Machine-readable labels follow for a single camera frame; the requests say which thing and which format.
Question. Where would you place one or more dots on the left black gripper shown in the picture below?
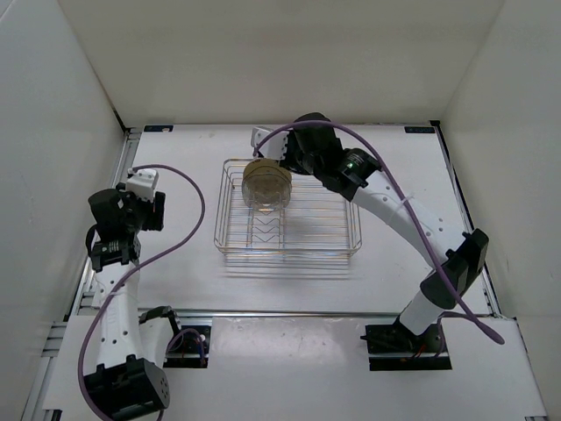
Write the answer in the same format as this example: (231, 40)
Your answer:
(156, 218)

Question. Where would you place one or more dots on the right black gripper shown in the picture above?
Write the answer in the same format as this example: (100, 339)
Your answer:
(288, 160)

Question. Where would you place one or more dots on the beige round plate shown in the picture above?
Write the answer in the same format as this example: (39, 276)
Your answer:
(264, 166)

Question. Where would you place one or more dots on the clear plate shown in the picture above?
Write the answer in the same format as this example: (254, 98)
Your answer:
(266, 187)
(266, 192)

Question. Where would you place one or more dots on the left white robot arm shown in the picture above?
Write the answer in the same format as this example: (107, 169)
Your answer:
(129, 381)

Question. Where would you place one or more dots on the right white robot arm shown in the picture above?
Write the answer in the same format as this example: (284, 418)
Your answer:
(456, 258)

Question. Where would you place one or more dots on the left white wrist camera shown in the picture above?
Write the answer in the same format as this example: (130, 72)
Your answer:
(142, 183)

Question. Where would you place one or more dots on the chrome wire dish rack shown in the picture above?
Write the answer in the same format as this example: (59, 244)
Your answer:
(314, 223)

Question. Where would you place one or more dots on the metal rail bar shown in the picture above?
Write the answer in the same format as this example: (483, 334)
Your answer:
(184, 313)

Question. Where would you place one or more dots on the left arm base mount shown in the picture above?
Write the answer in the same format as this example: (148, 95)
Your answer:
(191, 349)

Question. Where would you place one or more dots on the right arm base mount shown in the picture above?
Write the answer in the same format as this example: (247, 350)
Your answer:
(390, 348)

